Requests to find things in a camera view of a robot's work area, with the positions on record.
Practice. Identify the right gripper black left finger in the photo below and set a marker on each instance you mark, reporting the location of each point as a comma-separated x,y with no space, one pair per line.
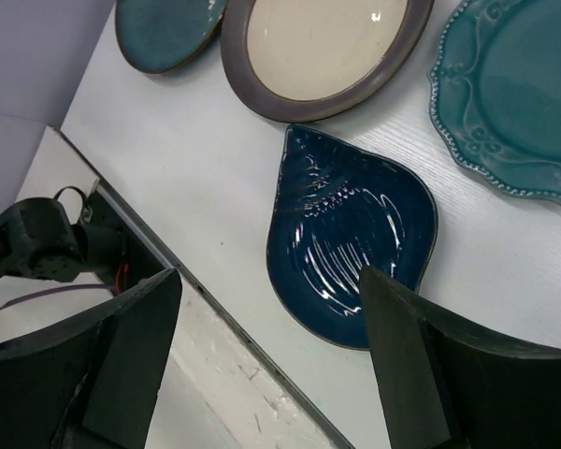
92,379

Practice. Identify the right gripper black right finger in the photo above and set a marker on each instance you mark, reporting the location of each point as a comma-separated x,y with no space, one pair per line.
447,382

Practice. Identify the dark blue shell-shaped plate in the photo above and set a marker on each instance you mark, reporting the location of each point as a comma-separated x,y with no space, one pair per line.
338,209

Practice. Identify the teal scalloped embossed plate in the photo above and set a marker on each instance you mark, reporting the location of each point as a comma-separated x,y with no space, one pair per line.
496,94

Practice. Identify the dark teal round plate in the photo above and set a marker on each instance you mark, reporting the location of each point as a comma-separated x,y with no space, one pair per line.
157,36

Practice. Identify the cream plate with purple rim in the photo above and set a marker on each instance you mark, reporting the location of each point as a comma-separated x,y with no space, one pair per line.
304,61

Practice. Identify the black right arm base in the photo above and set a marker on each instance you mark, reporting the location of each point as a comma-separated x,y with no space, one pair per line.
38,241

